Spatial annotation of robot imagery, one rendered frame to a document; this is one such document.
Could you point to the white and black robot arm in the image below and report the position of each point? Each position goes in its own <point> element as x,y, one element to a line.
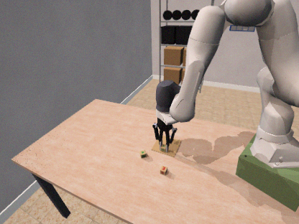
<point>274,143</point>

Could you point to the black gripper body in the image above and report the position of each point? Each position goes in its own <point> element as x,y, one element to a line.
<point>159,121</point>

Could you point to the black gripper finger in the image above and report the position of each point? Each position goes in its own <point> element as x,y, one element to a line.
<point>168,139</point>
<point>157,136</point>

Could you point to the tan flat mat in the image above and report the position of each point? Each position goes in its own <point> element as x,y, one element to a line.
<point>172,147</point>

